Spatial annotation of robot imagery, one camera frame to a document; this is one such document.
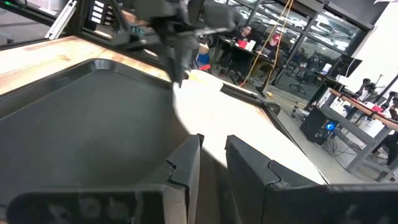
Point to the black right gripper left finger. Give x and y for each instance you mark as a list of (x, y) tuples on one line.
[(102, 205)]

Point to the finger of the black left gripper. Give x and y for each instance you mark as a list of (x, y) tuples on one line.
[(178, 62)]

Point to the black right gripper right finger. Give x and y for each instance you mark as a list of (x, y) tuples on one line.
[(311, 202)]

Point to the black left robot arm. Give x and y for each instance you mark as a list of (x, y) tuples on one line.
[(222, 15)]

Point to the black plastic serving tray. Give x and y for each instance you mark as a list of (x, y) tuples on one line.
[(77, 124)]

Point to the black equipment rack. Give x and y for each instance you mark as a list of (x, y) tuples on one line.
[(98, 14)]

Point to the person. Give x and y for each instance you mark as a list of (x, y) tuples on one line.
[(244, 32), (390, 137), (273, 43)]

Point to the computer tower with blue light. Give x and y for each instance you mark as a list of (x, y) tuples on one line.
[(320, 126)]

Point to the wooden top workbench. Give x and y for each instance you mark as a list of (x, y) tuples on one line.
[(367, 112)]

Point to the silver aluminium extrusion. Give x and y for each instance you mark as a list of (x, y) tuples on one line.
[(60, 20)]

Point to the black metal table frame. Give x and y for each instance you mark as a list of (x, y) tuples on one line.
[(248, 96)]

